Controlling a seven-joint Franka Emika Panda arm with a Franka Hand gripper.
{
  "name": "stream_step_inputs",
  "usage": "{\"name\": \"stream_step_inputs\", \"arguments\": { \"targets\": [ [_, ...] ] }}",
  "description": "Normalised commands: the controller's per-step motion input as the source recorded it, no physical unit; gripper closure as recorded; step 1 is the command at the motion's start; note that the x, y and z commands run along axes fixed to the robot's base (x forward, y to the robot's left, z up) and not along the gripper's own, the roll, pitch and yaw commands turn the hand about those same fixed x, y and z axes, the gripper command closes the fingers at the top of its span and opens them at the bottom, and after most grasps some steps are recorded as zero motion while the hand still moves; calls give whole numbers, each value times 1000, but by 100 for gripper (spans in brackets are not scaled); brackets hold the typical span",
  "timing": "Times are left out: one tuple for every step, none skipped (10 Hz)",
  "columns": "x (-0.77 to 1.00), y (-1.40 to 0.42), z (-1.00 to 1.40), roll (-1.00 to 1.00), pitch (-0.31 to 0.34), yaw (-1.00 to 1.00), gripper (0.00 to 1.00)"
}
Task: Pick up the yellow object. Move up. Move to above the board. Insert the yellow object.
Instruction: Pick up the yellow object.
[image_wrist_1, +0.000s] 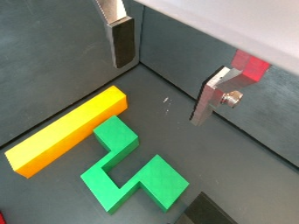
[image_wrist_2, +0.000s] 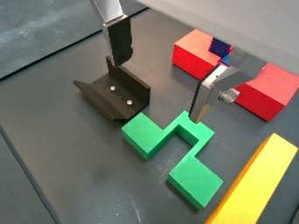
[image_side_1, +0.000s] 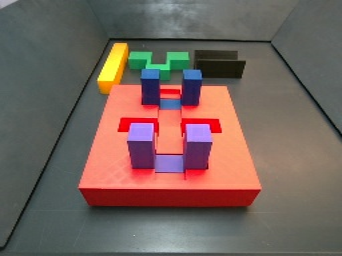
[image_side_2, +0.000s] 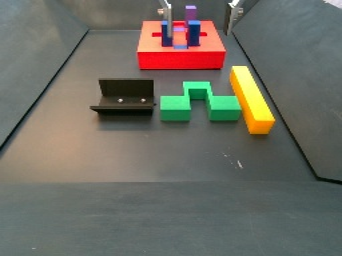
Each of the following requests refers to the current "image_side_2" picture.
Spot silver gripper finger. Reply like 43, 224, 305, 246
158, 0, 172, 38
224, 0, 244, 34

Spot yellow rectangular bar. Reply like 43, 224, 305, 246
230, 66, 275, 135

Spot red slotted board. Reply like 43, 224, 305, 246
136, 21, 226, 70

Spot purple U-shaped block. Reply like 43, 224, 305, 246
174, 5, 198, 32

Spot blue U-shaped block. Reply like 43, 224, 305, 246
162, 20, 200, 49

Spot green zigzag block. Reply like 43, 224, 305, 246
160, 81, 242, 122

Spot black angle bracket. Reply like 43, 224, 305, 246
89, 78, 155, 115

